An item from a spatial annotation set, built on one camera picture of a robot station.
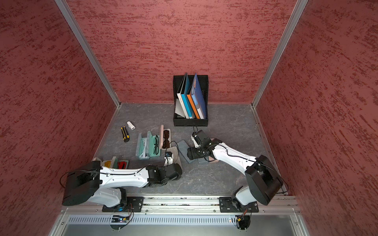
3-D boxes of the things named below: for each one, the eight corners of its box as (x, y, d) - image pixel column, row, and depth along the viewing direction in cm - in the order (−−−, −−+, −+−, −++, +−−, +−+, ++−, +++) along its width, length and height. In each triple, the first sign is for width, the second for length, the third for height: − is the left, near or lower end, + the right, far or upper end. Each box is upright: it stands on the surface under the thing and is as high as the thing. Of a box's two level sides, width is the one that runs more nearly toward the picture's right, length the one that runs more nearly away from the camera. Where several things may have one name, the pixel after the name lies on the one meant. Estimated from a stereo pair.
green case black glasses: (148, 157, 93) (145, 152, 87) (149, 136, 103) (147, 131, 97) (160, 156, 94) (158, 151, 88) (160, 135, 104) (159, 130, 98)
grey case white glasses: (138, 160, 91) (135, 155, 85) (140, 137, 101) (137, 132, 96) (151, 158, 92) (149, 154, 86) (152, 136, 102) (150, 130, 97)
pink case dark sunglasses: (161, 151, 96) (158, 145, 90) (161, 131, 106) (160, 124, 100) (171, 150, 96) (169, 144, 90) (171, 130, 107) (169, 124, 100)
